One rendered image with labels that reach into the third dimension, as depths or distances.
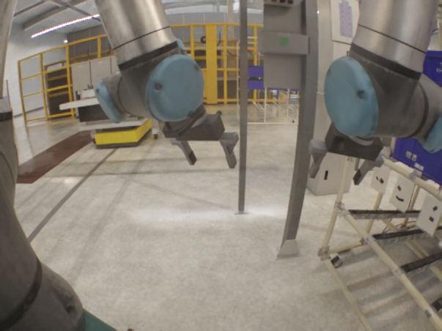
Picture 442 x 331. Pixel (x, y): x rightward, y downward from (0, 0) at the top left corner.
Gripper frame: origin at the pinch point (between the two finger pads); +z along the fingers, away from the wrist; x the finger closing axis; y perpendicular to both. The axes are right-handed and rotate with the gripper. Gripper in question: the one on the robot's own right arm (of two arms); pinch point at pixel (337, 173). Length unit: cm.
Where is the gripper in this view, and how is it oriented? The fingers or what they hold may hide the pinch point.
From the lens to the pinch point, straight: 60.3
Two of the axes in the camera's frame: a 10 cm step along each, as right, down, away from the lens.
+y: -1.9, 7.2, -6.7
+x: 9.8, 1.6, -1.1
